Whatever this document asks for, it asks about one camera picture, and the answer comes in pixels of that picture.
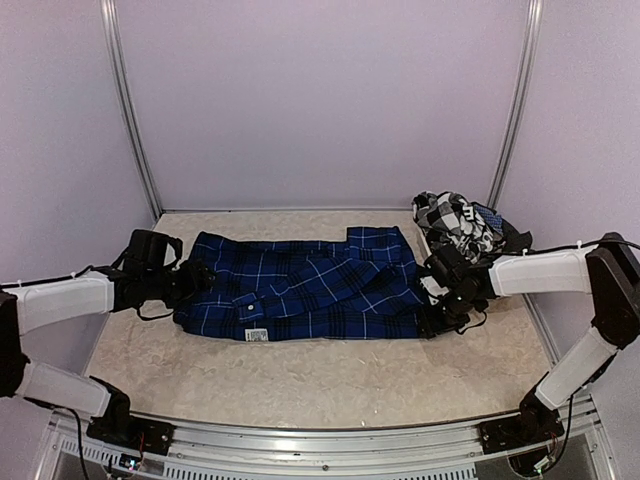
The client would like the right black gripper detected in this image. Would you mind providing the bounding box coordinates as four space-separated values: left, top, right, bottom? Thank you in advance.
416 288 479 339

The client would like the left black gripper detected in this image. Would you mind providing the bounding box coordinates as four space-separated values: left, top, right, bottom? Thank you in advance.
144 258 221 310

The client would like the blue plaid long sleeve shirt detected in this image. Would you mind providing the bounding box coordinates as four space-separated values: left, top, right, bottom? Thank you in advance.
173 226 429 342

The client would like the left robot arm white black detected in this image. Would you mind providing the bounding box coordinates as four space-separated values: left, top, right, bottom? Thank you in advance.
1 229 215 451

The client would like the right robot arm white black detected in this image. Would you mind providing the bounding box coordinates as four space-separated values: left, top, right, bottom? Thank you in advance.
421 232 639 453

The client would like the grey black patterned shirt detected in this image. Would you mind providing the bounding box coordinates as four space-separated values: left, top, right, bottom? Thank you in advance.
412 191 533 264

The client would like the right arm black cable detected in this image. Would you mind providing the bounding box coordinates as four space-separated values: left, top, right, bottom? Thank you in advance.
454 304 491 335

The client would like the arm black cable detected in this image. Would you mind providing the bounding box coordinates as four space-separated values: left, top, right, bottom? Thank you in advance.
454 304 491 335
136 299 174 322

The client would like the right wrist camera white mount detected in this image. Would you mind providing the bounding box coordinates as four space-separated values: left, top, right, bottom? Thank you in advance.
420 276 449 305

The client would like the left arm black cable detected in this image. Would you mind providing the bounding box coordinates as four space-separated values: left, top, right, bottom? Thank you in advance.
136 299 174 322

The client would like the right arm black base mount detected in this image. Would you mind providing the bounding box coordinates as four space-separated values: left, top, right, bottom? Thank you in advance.
478 414 565 455

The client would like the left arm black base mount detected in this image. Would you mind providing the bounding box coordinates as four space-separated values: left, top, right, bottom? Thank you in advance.
87 415 175 456

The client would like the front aluminium rail base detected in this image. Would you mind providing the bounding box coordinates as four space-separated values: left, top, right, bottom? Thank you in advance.
30 396 619 479

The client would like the left aluminium frame post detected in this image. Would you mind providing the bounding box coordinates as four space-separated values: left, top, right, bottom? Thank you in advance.
99 0 164 221

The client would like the aluminium frame post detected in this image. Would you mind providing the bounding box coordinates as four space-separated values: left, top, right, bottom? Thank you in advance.
99 0 164 221
487 0 544 208

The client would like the right aluminium frame post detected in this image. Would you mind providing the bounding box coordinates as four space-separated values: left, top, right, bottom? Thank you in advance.
487 0 544 208

